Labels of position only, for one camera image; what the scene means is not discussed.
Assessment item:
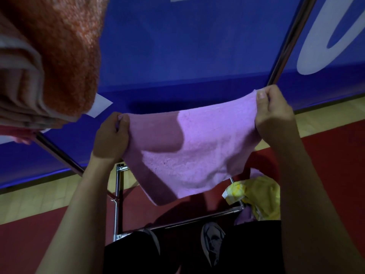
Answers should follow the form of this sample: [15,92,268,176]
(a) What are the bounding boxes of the pink towel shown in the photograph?
[0,124,35,146]

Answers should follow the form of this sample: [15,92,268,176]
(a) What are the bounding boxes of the blue banner with white print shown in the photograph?
[0,0,365,190]

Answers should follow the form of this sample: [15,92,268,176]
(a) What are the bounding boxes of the person's left grey shoe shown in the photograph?
[138,228,161,256]

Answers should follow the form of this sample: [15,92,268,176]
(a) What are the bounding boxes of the person's grey shoe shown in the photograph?
[138,228,161,256]
[200,221,226,268]

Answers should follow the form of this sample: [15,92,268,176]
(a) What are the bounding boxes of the metal drying rack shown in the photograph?
[31,0,319,242]

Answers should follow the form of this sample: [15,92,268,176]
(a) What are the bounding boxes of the person's left forearm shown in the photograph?
[35,155,119,274]

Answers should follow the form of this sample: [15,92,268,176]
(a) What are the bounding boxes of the person's right forearm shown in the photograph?
[269,131,365,274]

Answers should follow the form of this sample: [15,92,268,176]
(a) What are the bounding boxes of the person's black trousers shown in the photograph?
[102,218,286,274]

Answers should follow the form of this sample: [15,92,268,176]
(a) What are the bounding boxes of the orange patterned towel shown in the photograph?
[0,0,110,131]

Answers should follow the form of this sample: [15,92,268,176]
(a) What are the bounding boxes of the person's right hand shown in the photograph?
[254,84,300,147]

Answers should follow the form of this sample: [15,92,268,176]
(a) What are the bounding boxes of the person's left hand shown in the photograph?
[91,112,131,164]

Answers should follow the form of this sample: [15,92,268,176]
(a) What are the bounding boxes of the yellow white cloth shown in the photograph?
[222,176,282,222]

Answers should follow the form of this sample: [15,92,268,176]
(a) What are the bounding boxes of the person's right grey shoe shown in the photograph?
[200,221,226,268]

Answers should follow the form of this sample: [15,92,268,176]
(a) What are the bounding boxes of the purple towel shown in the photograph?
[233,167,266,226]
[117,89,261,207]

